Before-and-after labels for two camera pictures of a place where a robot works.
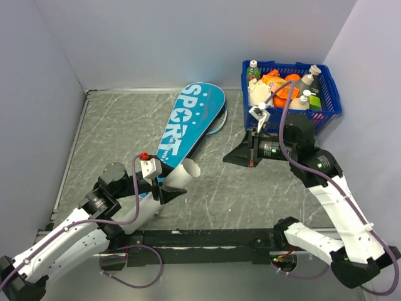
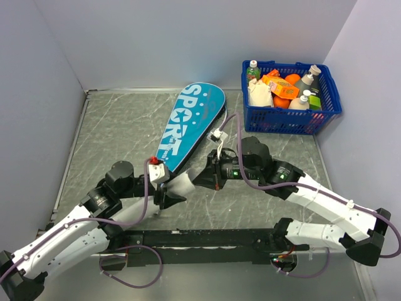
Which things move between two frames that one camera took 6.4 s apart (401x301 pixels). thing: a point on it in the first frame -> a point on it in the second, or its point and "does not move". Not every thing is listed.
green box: x=314 y=103 does not move
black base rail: x=151 y=247 does not move
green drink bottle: x=253 y=71 does not move
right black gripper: x=247 y=153 -> x=210 y=177
